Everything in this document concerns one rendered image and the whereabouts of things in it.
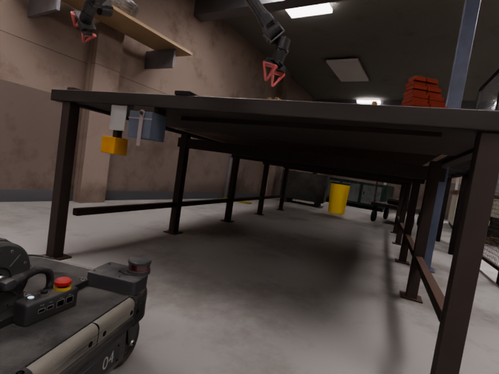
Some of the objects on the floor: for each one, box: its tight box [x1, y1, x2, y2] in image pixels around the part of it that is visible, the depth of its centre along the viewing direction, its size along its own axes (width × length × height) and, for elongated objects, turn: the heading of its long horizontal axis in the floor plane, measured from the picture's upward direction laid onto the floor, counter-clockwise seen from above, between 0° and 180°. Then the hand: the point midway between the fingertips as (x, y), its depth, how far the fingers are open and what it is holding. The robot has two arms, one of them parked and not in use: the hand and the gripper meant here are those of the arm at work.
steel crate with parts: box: [279, 169, 330, 208], centre depth 728 cm, size 116×101×79 cm
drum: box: [327, 182, 350, 214], centre depth 631 cm, size 40×40×63 cm
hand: (269, 81), depth 141 cm, fingers open, 9 cm apart
